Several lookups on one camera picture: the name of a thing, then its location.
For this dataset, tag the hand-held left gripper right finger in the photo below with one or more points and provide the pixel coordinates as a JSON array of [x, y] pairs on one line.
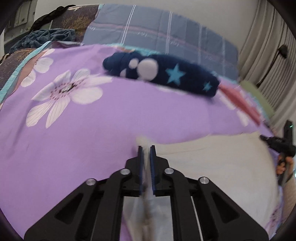
[[152, 169]]

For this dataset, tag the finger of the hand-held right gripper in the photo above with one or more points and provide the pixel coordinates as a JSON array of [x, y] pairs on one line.
[[269, 140]]

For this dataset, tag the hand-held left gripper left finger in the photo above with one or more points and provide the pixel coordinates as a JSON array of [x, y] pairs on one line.
[[140, 166]]

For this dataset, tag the beige long-sleeve shirt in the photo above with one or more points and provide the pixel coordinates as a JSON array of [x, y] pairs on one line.
[[208, 157]]

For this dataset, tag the person's right hand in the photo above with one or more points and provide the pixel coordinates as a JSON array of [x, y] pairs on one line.
[[281, 169]]

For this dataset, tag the green pillow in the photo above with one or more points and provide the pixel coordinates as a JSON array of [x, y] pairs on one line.
[[259, 97]]

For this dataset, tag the pink folded garment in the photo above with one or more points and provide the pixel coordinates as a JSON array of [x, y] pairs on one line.
[[240, 99]]

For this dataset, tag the purple floral bed sheet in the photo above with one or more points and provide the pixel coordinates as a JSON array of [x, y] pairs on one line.
[[92, 139]]

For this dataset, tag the black floor lamp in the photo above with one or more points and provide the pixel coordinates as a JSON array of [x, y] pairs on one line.
[[283, 51]]

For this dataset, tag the navy star-print fleece garment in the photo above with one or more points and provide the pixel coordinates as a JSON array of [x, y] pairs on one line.
[[185, 78]]

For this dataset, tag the grey pleated curtain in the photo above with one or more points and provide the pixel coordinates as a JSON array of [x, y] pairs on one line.
[[266, 34]]

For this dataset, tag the blue plaid pillow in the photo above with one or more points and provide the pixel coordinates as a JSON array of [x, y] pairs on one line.
[[161, 27]]

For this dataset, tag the dark teal fleece blanket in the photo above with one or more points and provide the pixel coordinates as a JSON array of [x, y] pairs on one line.
[[46, 37]]

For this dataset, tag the brown tree-print quilt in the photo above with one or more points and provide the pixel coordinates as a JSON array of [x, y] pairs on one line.
[[74, 20]]

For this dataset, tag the black garment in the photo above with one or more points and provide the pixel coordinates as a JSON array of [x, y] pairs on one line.
[[50, 16]]

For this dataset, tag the arched wall niche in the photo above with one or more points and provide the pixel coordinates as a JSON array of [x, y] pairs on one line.
[[20, 14]]

